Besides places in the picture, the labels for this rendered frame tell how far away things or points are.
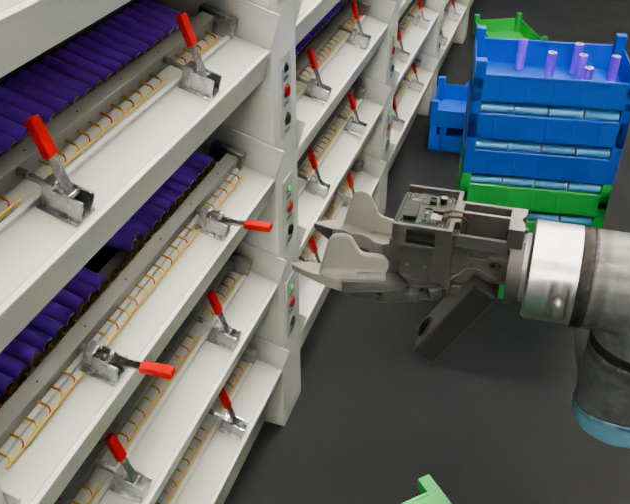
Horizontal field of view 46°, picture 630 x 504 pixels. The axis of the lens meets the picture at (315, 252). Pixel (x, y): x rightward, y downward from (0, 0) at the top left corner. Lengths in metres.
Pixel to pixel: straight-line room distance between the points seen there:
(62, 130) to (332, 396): 0.91
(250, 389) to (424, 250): 0.67
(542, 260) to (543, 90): 0.87
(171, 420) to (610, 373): 0.54
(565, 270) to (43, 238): 0.43
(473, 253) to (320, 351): 0.93
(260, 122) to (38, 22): 0.52
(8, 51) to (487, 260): 0.42
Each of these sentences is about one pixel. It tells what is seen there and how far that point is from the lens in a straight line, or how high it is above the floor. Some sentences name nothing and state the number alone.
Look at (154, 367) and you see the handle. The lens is 0.75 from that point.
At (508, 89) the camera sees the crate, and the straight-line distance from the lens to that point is 1.49.
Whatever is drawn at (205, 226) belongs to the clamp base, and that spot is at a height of 0.56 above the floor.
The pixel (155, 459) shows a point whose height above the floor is 0.35.
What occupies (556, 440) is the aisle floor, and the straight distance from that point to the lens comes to 1.48.
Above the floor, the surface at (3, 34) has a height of 0.91.
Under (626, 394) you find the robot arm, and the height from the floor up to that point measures 0.59.
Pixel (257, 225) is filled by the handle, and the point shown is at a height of 0.57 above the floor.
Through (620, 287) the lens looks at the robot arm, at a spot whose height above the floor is 0.70.
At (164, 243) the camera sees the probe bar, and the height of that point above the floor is 0.58.
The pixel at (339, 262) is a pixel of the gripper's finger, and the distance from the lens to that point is 0.69.
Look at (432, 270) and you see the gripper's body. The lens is 0.68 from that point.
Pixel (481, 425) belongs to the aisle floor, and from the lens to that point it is 1.47.
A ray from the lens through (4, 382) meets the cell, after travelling 0.76.
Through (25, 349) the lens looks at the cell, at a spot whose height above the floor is 0.58.
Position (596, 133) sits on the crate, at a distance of 1.55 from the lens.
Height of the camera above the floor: 1.09
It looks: 36 degrees down
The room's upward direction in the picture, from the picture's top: straight up
